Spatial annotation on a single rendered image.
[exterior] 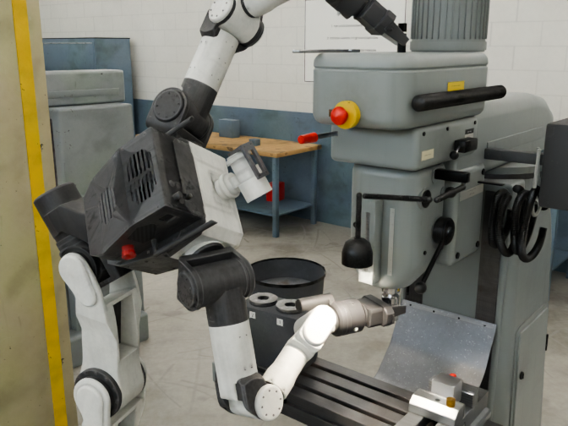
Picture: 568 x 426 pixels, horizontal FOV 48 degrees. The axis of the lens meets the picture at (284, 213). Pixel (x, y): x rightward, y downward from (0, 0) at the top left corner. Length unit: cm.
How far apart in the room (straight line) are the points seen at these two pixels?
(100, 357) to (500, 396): 121
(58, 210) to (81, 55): 723
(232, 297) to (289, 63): 590
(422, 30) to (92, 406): 129
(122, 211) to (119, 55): 747
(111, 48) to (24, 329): 612
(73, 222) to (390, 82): 84
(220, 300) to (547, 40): 481
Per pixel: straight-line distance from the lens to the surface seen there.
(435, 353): 209
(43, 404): 324
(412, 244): 157
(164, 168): 138
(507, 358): 211
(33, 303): 303
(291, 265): 399
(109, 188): 148
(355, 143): 153
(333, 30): 683
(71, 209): 166
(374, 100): 138
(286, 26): 720
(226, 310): 138
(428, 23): 174
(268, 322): 196
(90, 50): 868
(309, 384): 195
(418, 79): 140
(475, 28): 176
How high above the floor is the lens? 191
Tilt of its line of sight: 15 degrees down
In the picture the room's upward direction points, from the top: straight up
